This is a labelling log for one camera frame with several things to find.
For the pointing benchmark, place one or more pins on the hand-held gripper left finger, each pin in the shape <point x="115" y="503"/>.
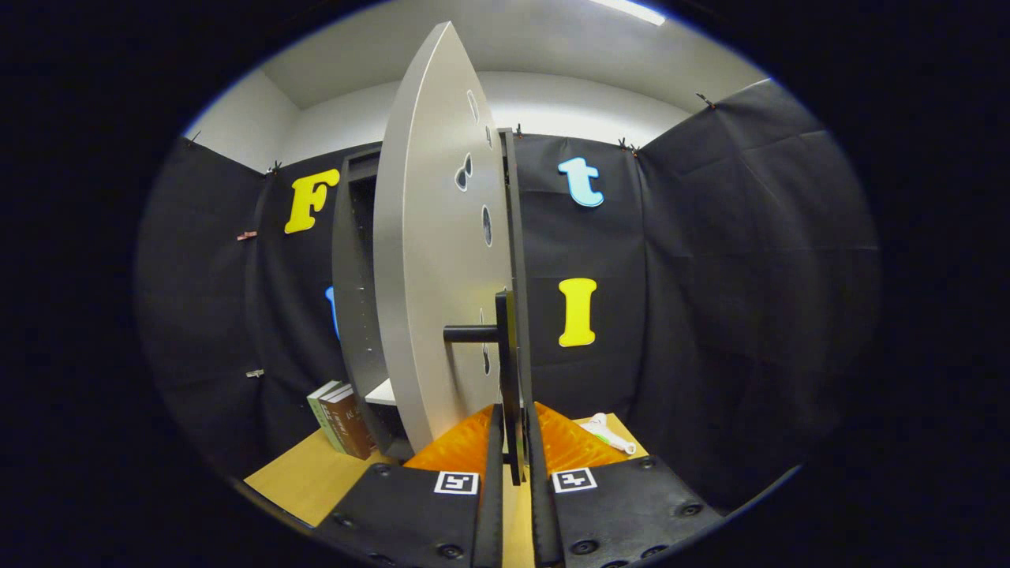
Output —
<point x="489" y="513"/>

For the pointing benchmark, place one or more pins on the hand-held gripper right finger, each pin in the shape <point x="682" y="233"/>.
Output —
<point x="544" y="513"/>

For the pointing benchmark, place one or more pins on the beige cabinet door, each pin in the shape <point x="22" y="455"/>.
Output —
<point x="426" y="276"/>

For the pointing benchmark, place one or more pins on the small white plastic object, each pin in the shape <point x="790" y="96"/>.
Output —
<point x="604" y="430"/>

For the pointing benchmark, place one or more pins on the brown book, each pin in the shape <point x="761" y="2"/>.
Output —
<point x="351" y="426"/>

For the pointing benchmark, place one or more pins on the dark grey cabinet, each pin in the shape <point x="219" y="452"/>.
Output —
<point x="351" y="276"/>

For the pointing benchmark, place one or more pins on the black backdrop cloth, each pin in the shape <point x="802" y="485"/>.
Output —
<point x="750" y="276"/>

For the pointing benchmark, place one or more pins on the long ceiling light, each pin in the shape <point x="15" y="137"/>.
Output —
<point x="631" y="10"/>

